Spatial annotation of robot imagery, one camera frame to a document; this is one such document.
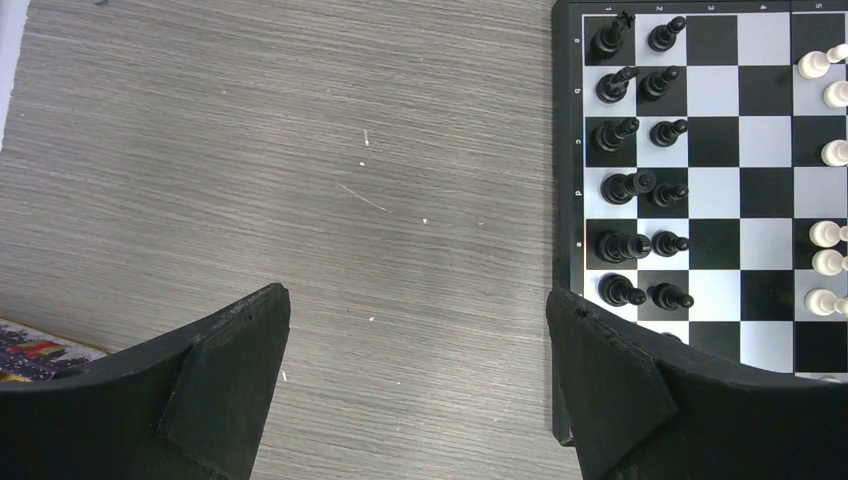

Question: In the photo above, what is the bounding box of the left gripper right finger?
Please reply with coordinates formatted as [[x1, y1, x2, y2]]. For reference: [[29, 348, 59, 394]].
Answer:
[[546, 287, 847, 479]]

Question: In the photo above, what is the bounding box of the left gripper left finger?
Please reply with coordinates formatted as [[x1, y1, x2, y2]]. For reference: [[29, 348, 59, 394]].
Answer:
[[1, 283, 291, 479]]

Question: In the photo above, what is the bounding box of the gold tin with brown pieces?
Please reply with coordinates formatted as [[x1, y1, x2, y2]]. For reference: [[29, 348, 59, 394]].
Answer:
[[1, 319, 108, 382]]

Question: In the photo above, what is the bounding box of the black pawn row g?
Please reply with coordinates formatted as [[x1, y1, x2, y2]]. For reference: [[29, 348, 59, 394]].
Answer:
[[661, 332, 684, 343]]

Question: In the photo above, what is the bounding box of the black pawn row f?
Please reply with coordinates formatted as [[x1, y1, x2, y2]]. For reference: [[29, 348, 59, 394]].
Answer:
[[649, 283, 694, 311]]

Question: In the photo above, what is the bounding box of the black king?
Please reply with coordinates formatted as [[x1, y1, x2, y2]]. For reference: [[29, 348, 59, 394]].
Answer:
[[594, 230, 652, 264]]

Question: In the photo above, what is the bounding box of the black pawn row e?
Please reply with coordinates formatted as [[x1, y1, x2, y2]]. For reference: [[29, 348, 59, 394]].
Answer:
[[651, 231, 690, 258]]

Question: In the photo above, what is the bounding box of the black pawn row d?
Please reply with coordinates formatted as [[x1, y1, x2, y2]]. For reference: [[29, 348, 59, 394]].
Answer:
[[650, 182, 689, 208]]

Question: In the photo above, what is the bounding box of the black queen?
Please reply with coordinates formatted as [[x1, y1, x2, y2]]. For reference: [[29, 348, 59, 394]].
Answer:
[[601, 170, 657, 205]]

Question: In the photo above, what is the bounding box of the black and white chessboard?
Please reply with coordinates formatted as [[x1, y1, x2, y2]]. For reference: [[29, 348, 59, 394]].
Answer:
[[551, 0, 848, 448]]

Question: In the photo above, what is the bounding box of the black pawn row c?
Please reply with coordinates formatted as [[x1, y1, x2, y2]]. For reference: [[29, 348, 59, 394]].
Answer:
[[649, 119, 689, 148]]

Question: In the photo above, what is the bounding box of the black knight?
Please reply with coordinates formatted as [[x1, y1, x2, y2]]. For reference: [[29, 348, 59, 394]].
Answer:
[[595, 66, 640, 104]]

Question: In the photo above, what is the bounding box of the black pawn row b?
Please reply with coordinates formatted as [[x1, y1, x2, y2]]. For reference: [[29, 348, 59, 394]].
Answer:
[[639, 65, 681, 101]]

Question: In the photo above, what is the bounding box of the black rook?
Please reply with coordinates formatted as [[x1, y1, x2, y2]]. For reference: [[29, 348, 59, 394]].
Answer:
[[590, 12, 635, 60]]

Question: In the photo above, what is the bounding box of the black pawn row a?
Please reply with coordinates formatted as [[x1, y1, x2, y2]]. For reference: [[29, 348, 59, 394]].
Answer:
[[647, 16, 687, 52]]

